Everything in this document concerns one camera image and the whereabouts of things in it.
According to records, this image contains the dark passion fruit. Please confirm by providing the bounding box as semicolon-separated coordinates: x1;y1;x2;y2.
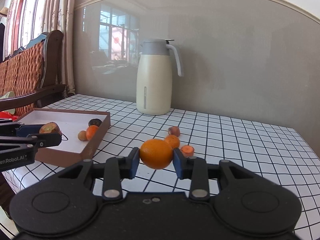
88;118;102;127

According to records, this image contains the wooden sofa with cushion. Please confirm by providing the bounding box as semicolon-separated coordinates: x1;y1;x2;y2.
1;30;66;116

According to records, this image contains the brown cardboard box tray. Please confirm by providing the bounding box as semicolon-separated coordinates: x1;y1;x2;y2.
17;108;111;167

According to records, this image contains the beige patterned curtain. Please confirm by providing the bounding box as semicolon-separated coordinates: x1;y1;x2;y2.
1;0;75;96

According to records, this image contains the small orange on table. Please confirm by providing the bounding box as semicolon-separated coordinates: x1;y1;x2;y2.
164;134;180;149

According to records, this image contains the straw hat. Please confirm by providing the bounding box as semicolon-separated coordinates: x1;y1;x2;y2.
0;7;9;17

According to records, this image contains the reddish carrot end piece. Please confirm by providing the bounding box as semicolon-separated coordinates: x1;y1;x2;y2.
168;126;181;137

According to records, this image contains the cream thermos jug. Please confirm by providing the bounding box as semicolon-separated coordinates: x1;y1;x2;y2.
136;38;183;115

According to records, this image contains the large orange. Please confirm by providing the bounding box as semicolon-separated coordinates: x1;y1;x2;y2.
139;139;173;170

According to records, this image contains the small tan longan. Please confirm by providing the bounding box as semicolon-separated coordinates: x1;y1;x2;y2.
78;131;87;141

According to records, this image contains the orange carrot slice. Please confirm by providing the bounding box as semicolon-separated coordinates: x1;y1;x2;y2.
180;145;195;157

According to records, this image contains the orange tangerine in box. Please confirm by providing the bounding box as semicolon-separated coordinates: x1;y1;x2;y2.
86;125;99;140

